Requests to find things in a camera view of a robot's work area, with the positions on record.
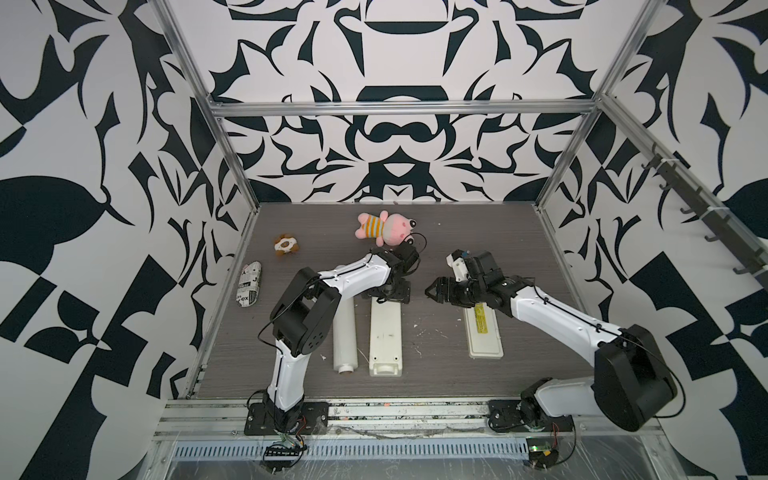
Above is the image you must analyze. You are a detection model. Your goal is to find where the cream dispenser base tray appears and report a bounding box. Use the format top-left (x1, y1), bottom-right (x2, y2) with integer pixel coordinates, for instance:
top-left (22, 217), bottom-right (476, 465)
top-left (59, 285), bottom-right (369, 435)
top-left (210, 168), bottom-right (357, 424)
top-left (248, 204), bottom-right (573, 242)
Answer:
top-left (369, 299), bottom-right (403, 377)

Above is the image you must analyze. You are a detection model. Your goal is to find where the white plastic wrap roll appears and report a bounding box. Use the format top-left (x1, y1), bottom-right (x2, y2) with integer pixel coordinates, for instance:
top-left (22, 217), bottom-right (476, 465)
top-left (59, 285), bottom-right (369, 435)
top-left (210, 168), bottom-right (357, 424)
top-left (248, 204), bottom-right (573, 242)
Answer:
top-left (332, 298), bottom-right (358, 375)

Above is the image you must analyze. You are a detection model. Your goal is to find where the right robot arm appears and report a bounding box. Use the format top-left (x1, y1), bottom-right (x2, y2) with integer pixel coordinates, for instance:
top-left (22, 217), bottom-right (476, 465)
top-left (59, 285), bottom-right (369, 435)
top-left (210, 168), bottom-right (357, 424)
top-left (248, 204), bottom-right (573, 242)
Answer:
top-left (425, 250), bottom-right (687, 432)

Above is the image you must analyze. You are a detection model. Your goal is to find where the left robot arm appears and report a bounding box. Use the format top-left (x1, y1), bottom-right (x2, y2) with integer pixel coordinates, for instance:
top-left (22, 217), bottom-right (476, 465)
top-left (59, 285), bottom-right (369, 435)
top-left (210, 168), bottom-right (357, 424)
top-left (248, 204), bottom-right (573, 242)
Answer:
top-left (267, 243), bottom-right (420, 414)

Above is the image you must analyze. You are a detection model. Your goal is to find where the pink plush pig toy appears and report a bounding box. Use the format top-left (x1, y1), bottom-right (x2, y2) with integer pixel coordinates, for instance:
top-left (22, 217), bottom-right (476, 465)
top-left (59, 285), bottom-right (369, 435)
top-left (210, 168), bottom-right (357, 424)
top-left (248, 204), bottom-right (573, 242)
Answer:
top-left (354, 211), bottom-right (417, 247)

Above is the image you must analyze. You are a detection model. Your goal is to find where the brown white plush toy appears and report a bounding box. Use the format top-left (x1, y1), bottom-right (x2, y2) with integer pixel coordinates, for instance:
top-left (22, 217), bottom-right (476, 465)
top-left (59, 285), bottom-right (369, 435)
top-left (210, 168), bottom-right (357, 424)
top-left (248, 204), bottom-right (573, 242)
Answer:
top-left (274, 234), bottom-right (300, 256)

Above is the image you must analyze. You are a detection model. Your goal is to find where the black white patterned shoe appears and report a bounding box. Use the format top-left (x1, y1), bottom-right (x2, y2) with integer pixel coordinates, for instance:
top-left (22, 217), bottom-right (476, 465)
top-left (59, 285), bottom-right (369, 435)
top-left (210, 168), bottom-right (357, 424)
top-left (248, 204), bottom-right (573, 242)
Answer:
top-left (236, 261), bottom-right (263, 308)

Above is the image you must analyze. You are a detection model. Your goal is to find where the right circuit board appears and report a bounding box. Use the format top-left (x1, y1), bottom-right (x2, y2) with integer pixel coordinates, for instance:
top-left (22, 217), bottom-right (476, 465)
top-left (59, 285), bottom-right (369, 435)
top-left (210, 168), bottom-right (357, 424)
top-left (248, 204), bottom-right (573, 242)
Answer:
top-left (524, 438), bottom-right (560, 470)

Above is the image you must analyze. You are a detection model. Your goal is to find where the circuit board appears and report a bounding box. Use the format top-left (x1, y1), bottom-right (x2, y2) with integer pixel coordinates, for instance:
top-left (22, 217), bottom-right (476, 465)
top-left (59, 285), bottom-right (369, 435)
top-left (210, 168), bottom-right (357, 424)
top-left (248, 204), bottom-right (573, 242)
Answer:
top-left (260, 443), bottom-right (307, 474)
top-left (524, 438), bottom-right (560, 470)

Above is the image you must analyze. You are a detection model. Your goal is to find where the left circuit board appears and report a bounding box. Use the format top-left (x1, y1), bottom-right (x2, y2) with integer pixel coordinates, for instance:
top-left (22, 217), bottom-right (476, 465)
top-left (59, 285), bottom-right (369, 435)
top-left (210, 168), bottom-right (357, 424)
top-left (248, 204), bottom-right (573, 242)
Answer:
top-left (260, 443), bottom-right (307, 474)

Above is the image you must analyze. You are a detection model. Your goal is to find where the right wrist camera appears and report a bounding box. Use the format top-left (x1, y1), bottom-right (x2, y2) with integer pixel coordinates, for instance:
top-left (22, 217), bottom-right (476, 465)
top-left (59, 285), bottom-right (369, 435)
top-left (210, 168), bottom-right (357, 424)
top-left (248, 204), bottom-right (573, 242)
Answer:
top-left (446, 250), bottom-right (469, 283)

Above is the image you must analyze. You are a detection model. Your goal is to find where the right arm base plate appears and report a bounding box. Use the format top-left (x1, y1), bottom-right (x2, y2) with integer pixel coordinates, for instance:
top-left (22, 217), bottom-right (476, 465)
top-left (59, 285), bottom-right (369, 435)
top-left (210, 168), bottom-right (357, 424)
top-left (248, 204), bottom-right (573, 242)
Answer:
top-left (487, 399), bottom-right (574, 434)

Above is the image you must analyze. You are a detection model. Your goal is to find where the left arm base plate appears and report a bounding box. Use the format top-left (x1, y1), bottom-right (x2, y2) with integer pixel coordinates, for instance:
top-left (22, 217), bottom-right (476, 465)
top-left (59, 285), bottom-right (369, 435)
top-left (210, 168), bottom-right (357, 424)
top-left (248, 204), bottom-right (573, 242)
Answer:
top-left (243, 400), bottom-right (330, 436)

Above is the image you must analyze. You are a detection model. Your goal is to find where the wall hook rail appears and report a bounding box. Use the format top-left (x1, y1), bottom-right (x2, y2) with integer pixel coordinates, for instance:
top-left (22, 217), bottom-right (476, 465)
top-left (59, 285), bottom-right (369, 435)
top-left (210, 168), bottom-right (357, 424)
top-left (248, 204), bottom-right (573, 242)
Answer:
top-left (640, 143), bottom-right (767, 289)

